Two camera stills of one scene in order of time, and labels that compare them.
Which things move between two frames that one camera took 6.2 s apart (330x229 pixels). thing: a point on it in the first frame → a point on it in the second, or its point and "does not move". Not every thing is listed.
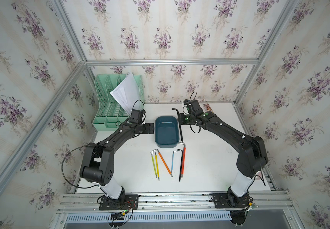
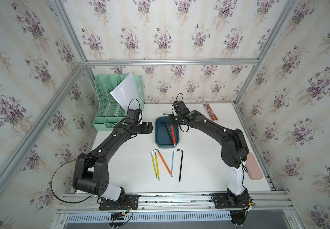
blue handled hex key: [172, 161] does not move
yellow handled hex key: [157, 165] does not move
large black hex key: [178, 118] → [168, 131]
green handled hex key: [153, 164] does not move
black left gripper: [146, 128] does not move
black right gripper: [181, 115] → [170, 121]
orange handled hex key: [164, 161] does not move
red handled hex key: [183, 159] → [173, 135]
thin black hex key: [180, 163] does not move
